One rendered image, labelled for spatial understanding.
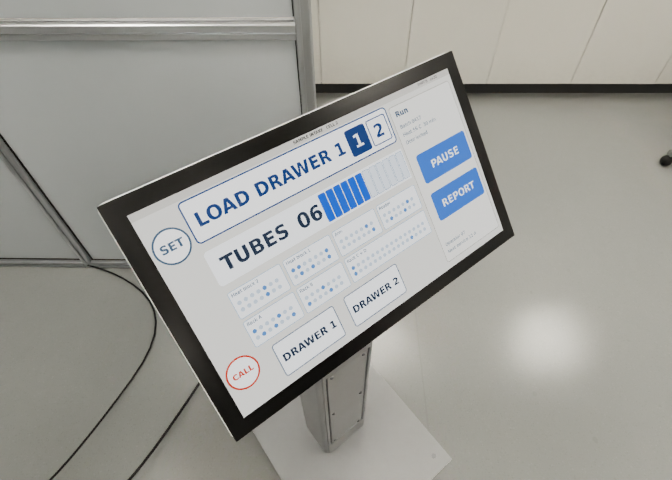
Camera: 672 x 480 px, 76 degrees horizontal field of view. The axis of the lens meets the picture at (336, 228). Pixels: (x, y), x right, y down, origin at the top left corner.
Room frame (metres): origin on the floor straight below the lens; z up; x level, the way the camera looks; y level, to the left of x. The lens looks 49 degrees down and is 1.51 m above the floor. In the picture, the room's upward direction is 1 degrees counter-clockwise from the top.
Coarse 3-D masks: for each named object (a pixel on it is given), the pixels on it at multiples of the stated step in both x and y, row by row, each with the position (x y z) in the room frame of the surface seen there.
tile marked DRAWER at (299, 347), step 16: (320, 320) 0.27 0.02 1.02; (336, 320) 0.27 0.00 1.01; (288, 336) 0.25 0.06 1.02; (304, 336) 0.25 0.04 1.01; (320, 336) 0.25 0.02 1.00; (336, 336) 0.26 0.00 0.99; (288, 352) 0.23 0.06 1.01; (304, 352) 0.24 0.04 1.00; (320, 352) 0.24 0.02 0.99; (288, 368) 0.22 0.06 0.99
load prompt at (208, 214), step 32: (352, 128) 0.46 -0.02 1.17; (384, 128) 0.48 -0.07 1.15; (288, 160) 0.40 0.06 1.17; (320, 160) 0.42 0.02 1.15; (352, 160) 0.43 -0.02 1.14; (224, 192) 0.35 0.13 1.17; (256, 192) 0.36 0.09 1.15; (288, 192) 0.38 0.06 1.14; (192, 224) 0.31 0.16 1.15; (224, 224) 0.32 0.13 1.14
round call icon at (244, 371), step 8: (248, 352) 0.22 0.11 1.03; (232, 360) 0.21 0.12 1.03; (240, 360) 0.21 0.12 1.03; (248, 360) 0.21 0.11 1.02; (256, 360) 0.22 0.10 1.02; (224, 368) 0.20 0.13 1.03; (232, 368) 0.20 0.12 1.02; (240, 368) 0.21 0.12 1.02; (248, 368) 0.21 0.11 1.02; (256, 368) 0.21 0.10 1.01; (224, 376) 0.20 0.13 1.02; (232, 376) 0.20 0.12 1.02; (240, 376) 0.20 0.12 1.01; (248, 376) 0.20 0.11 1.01; (256, 376) 0.20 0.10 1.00; (264, 376) 0.20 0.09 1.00; (232, 384) 0.19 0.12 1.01; (240, 384) 0.19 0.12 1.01; (248, 384) 0.19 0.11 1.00; (232, 392) 0.18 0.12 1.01; (240, 392) 0.19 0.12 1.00
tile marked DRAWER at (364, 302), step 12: (396, 264) 0.35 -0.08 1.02; (384, 276) 0.33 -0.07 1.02; (396, 276) 0.34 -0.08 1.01; (360, 288) 0.31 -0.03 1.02; (372, 288) 0.32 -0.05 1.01; (384, 288) 0.32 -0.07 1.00; (396, 288) 0.33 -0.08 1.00; (348, 300) 0.30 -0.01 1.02; (360, 300) 0.30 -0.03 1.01; (372, 300) 0.31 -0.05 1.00; (384, 300) 0.31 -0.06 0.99; (360, 312) 0.29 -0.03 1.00; (372, 312) 0.29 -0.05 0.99; (360, 324) 0.28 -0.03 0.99
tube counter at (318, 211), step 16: (384, 160) 0.45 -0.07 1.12; (400, 160) 0.46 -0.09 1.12; (352, 176) 0.42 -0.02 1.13; (368, 176) 0.43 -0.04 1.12; (384, 176) 0.43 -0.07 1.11; (400, 176) 0.44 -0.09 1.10; (320, 192) 0.39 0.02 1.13; (336, 192) 0.40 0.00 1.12; (352, 192) 0.40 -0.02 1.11; (368, 192) 0.41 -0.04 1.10; (384, 192) 0.42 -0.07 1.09; (304, 208) 0.37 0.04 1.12; (320, 208) 0.37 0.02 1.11; (336, 208) 0.38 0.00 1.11; (352, 208) 0.39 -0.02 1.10; (304, 224) 0.35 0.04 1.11; (320, 224) 0.36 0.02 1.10
